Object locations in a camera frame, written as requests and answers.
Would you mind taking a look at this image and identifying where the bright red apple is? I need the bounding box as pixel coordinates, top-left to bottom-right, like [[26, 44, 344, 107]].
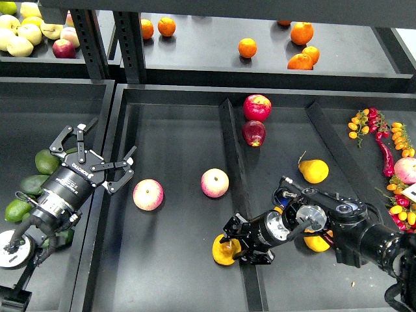
[[243, 94, 272, 122]]

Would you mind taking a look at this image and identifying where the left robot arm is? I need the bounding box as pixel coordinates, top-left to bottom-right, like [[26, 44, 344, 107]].
[[1, 119, 137, 311]]

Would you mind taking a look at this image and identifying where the red apple on shelf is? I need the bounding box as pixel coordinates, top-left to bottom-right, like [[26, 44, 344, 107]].
[[53, 39, 76, 59]]

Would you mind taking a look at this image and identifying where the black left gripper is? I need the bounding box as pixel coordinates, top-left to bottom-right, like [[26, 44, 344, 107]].
[[40, 117, 138, 214]]

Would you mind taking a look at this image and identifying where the pink peach right edge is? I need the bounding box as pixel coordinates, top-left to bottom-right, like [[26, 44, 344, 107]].
[[394, 157, 416, 185]]

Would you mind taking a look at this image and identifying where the pink apple centre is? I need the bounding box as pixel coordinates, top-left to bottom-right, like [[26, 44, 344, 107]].
[[200, 168, 229, 198]]

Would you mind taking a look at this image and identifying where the dark green avocado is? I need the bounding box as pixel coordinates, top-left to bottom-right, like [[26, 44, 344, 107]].
[[41, 229, 75, 250]]

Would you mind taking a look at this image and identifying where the pink apple left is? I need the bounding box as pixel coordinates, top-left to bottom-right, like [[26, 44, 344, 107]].
[[133, 179, 164, 211]]

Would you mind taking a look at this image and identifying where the orange on shelf centre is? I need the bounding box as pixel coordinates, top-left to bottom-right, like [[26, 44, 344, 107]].
[[238, 38, 257, 59]]

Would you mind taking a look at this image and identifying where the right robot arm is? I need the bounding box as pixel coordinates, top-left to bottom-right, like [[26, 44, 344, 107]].
[[219, 176, 415, 311]]

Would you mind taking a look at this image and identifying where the red chili pepper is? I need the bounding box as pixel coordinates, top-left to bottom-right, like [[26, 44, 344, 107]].
[[376, 132, 394, 177]]

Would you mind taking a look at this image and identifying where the yellow pear with stem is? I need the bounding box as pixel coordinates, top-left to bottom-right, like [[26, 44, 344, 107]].
[[212, 234, 241, 266]]

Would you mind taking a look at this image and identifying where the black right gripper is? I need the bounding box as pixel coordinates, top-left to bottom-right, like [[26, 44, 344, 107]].
[[222, 210, 290, 265]]

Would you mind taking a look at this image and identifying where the pink apple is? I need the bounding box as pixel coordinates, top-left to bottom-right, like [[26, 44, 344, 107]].
[[200, 168, 229, 198], [133, 179, 164, 211]]

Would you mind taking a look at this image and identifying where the dark red apple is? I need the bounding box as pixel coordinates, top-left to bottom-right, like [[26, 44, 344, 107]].
[[242, 120, 267, 148]]

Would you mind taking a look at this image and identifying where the green avocado top left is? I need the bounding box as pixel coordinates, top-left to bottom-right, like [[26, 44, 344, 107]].
[[35, 149, 61, 175]]

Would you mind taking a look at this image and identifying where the large orange on shelf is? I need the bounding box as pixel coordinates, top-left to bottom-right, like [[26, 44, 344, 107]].
[[291, 22, 314, 46]]

